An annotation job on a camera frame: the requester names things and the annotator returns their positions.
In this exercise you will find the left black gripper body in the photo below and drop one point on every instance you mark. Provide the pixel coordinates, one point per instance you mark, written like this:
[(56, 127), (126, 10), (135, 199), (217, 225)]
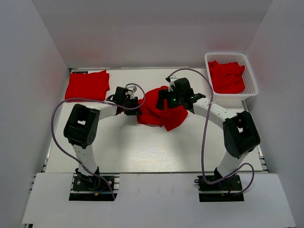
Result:
[(127, 102)]

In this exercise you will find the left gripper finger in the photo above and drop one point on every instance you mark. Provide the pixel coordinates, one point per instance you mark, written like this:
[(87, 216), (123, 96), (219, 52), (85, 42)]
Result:
[(133, 103), (133, 112)]

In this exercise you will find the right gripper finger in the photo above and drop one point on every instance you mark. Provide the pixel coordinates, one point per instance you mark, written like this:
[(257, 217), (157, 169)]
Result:
[(162, 95), (163, 104)]

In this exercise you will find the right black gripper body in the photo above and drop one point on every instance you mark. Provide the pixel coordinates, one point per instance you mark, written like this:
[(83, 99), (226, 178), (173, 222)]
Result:
[(179, 97)]

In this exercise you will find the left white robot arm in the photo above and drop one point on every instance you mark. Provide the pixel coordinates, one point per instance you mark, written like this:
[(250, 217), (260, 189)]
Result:
[(81, 127)]

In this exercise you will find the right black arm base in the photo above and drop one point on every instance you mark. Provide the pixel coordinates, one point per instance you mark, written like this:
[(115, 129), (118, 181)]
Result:
[(225, 191)]

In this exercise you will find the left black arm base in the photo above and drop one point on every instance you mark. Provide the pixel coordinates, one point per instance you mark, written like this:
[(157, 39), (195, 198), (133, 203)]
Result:
[(84, 191)]

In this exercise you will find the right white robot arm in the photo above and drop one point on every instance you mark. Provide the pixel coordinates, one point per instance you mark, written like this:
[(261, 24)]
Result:
[(239, 130)]

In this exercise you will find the folded red t shirt stack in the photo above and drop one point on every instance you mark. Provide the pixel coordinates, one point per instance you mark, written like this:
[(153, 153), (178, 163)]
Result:
[(90, 86)]

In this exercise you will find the red t shirts in basket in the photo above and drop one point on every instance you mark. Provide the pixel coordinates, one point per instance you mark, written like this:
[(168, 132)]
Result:
[(227, 78)]

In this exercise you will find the white plastic basket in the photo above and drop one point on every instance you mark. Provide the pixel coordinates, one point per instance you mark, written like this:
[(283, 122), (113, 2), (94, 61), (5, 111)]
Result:
[(248, 77)]

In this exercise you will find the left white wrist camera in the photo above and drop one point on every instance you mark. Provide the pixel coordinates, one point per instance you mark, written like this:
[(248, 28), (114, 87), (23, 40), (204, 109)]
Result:
[(131, 89)]

